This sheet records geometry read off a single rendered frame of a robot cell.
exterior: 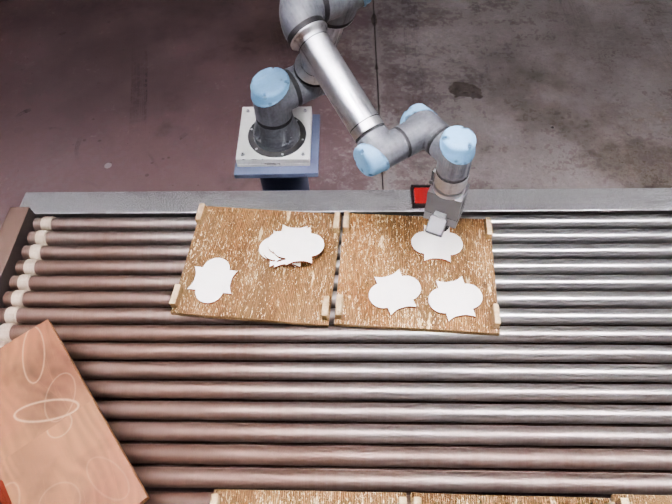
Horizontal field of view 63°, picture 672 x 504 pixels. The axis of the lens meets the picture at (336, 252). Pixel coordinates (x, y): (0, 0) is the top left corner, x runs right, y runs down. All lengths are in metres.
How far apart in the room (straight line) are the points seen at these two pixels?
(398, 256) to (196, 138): 1.96
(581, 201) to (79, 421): 1.42
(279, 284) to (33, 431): 0.64
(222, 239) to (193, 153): 1.62
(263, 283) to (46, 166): 2.14
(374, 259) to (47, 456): 0.87
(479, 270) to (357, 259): 0.32
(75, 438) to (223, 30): 3.08
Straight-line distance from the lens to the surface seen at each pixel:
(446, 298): 1.42
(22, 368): 1.43
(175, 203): 1.70
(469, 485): 1.31
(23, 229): 1.80
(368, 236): 1.52
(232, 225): 1.58
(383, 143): 1.20
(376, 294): 1.41
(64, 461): 1.31
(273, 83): 1.66
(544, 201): 1.70
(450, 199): 1.30
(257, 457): 1.31
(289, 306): 1.41
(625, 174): 3.21
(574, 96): 3.54
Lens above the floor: 2.18
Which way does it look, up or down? 57 degrees down
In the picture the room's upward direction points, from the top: 4 degrees counter-clockwise
